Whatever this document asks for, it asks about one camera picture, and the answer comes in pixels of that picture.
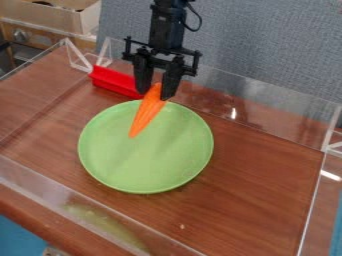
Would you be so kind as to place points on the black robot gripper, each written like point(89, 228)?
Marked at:
point(164, 52)

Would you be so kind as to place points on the orange toy carrot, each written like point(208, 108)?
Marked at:
point(149, 109)

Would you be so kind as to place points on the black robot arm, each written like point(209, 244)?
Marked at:
point(168, 3)

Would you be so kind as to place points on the green round plate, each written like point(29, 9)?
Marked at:
point(160, 160)

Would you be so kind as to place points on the red plastic block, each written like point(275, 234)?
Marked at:
point(114, 81)

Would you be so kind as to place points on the cardboard box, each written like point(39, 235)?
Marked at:
point(70, 15)

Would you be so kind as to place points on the clear acrylic enclosure wall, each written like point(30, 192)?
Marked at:
point(244, 208)

